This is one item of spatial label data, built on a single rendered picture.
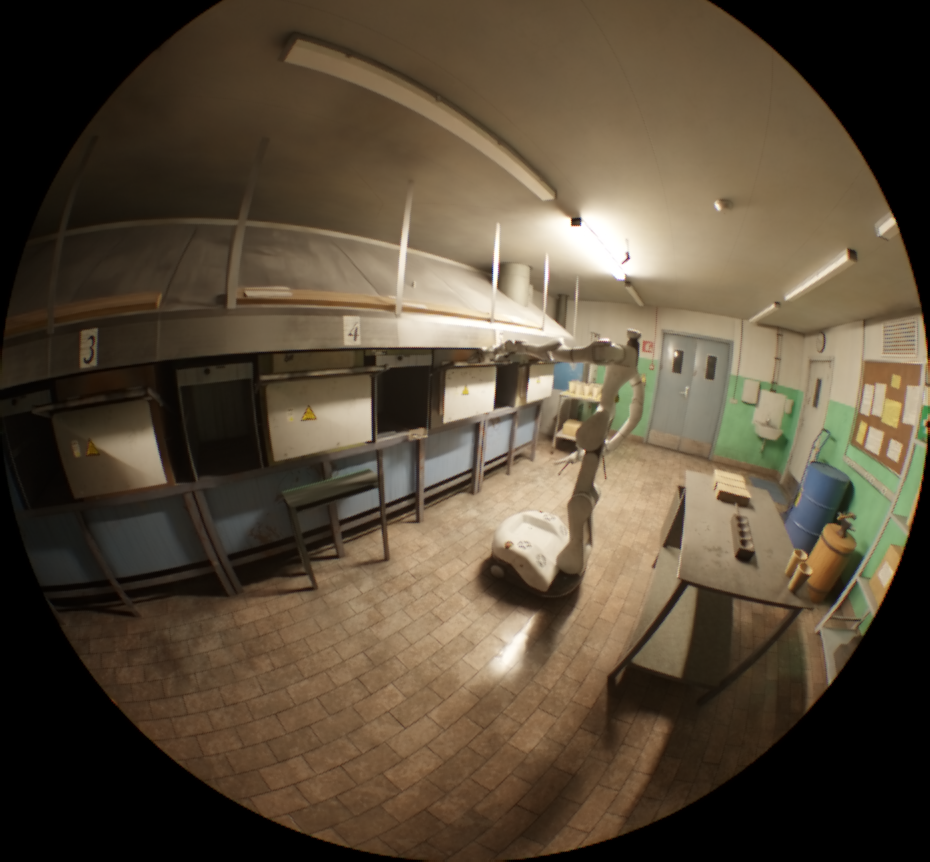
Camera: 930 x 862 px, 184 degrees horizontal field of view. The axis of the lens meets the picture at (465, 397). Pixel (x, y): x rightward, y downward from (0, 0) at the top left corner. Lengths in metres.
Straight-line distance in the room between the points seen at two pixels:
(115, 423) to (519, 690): 2.23
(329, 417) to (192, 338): 0.84
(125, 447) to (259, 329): 0.89
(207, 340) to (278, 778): 1.86
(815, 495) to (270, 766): 4.25
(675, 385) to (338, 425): 5.13
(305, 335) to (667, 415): 5.38
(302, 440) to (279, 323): 0.63
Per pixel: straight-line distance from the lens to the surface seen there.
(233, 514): 1.92
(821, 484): 3.59
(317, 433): 1.62
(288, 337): 1.31
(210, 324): 1.28
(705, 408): 5.61
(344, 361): 1.69
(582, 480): 1.68
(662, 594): 2.09
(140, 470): 1.64
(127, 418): 1.57
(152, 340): 1.31
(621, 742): 1.78
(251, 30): 1.17
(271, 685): 1.82
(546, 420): 5.12
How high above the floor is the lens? 1.57
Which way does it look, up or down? 12 degrees down
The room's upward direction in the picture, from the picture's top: 4 degrees clockwise
